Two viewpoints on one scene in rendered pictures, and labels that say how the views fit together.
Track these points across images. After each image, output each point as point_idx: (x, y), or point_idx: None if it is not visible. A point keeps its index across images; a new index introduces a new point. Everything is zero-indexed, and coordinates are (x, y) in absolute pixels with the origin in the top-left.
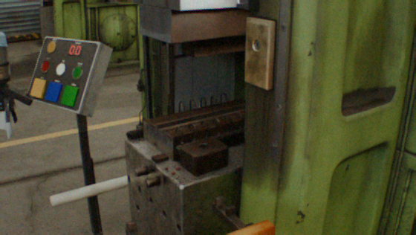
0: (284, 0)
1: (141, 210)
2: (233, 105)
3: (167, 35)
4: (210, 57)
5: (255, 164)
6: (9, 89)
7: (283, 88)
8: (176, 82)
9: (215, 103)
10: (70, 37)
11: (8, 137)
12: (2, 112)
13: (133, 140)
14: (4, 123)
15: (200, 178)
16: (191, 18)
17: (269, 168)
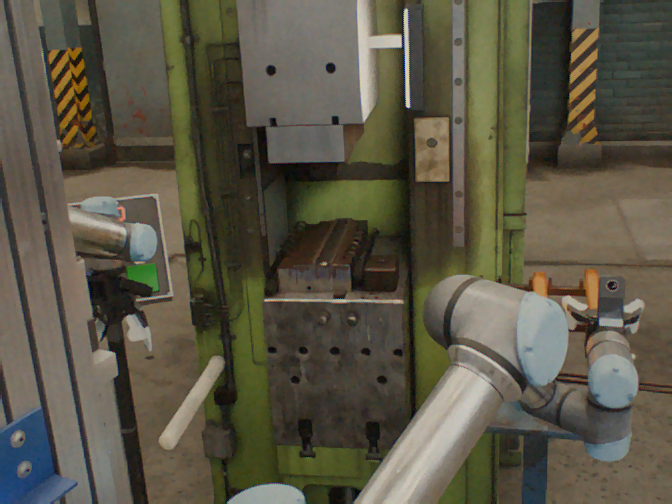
0: (458, 95)
1: (305, 378)
2: (321, 229)
3: (337, 154)
4: (276, 183)
5: (432, 261)
6: (129, 279)
7: (462, 175)
8: (266, 219)
9: (282, 239)
10: None
11: (150, 350)
12: (128, 317)
13: (274, 296)
14: (138, 330)
15: (400, 290)
16: (347, 131)
17: (452, 256)
